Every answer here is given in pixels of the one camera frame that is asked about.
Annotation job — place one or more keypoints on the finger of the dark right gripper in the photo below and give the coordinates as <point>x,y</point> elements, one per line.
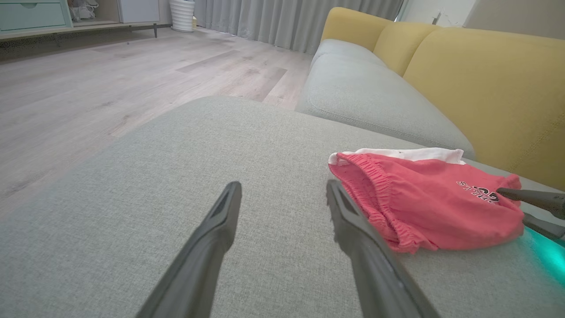
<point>547,227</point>
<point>543,201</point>

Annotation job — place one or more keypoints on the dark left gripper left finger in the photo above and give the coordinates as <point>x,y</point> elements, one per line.
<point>198,260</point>

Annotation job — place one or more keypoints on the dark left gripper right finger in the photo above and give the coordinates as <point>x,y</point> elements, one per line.
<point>371,265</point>

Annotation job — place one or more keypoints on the red shorts white hem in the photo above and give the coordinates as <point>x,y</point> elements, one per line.
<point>432,207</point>

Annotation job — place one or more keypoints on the red white sports jersey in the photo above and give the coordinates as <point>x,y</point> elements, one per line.
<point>410,154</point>

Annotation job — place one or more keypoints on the large grey sofa seat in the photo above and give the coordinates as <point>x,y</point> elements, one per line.
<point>154,198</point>

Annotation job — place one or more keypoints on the yellow sofa back cushion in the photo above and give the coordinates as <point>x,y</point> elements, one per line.
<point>494,97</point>
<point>353,26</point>
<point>401,44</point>

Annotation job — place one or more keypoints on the grey sofa seat cushion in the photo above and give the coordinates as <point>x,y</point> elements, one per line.
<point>340,48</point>
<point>375,101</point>

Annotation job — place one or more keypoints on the white ribbed planter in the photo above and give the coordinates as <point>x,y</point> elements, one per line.
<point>182,15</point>

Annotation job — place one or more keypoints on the grey curtain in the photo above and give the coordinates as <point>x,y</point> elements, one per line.
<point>287,20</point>

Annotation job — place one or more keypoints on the white crumpled object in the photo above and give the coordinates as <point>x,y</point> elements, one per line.
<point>84,9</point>

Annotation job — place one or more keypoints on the pale green white sideboard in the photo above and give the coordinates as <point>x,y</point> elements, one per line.
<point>31,15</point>

